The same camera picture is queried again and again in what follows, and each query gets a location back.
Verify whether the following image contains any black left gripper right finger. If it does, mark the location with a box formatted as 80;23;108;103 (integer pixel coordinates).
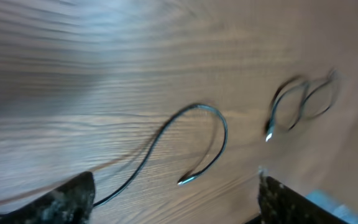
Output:
256;169;349;224

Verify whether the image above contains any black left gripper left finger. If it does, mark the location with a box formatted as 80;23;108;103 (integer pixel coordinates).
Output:
0;171;96;224

